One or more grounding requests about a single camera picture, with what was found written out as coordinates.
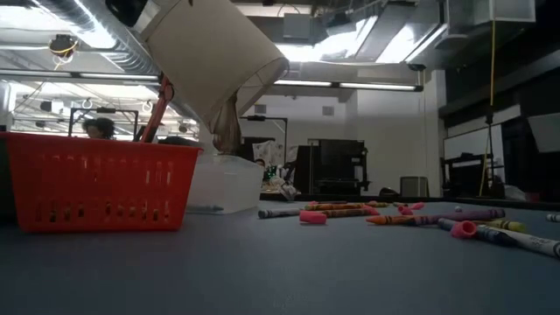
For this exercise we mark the small black floor object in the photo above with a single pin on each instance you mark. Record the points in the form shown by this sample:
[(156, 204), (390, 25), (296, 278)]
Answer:
[(388, 191)]

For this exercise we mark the black metal frame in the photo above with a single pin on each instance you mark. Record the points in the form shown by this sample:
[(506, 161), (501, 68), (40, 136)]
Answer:
[(105, 109)]

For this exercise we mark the whiteboard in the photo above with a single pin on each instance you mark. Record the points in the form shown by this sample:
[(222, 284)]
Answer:
[(472, 142)]

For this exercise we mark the dark purple crayon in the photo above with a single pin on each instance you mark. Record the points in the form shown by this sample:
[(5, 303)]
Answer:
[(332, 202)]

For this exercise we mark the red desk lamp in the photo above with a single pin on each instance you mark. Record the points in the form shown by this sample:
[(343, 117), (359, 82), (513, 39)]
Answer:
[(153, 122)]

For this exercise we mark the patterned white sheet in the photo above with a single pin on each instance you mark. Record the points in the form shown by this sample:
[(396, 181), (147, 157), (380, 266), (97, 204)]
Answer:
[(267, 153)]

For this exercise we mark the grey trash can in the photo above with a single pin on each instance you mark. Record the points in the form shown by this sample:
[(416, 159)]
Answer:
[(414, 187)]

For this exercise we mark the brown red crayon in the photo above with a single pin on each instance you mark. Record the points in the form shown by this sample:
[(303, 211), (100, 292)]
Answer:
[(345, 213)]

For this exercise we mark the green plastic basket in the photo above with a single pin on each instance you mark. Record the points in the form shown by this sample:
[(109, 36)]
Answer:
[(3, 184)]

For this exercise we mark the person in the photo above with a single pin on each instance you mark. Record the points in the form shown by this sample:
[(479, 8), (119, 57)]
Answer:
[(98, 128)]

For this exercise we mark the table lamp with white shade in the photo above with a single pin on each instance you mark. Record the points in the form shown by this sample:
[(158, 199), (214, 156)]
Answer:
[(219, 52)]

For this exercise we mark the black light stand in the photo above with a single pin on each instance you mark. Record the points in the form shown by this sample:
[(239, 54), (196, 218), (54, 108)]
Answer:
[(489, 131)]

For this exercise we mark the red plastic basket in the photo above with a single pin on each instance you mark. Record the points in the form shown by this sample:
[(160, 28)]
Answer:
[(100, 184)]

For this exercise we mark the long ceiling light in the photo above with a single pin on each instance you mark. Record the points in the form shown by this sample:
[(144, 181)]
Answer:
[(118, 76), (376, 86)]

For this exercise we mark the white crayon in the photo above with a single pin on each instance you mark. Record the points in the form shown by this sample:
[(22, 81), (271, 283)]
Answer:
[(534, 242)]

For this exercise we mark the tilted white panel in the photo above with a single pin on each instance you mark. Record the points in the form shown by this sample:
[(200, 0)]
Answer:
[(547, 131)]

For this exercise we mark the white ceiling box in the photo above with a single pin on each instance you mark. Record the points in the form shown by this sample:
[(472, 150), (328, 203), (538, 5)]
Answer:
[(297, 26)]

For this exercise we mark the red orange crayon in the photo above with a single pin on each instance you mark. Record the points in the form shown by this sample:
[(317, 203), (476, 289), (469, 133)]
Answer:
[(354, 205)]

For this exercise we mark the yellow orange crayon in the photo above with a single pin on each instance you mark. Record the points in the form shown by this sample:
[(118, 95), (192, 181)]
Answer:
[(378, 204)]

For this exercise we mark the silver ventilation duct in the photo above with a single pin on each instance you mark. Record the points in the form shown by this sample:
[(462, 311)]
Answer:
[(127, 52)]

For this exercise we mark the black ceiling device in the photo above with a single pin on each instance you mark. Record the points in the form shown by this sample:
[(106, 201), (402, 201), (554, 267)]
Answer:
[(62, 44)]

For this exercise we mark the clear plastic bin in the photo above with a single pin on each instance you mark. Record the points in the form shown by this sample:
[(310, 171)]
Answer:
[(227, 184)]

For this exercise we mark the white paper clutter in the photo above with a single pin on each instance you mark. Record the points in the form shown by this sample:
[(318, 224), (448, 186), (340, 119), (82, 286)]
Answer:
[(280, 188)]

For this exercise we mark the black pole stand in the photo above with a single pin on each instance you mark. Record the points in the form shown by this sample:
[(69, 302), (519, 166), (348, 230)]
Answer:
[(286, 140)]

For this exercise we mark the black equipment rack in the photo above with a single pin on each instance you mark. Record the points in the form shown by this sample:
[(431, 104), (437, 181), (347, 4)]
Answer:
[(332, 166)]

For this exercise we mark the black side table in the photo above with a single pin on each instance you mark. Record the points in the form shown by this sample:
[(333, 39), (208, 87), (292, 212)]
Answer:
[(464, 157)]

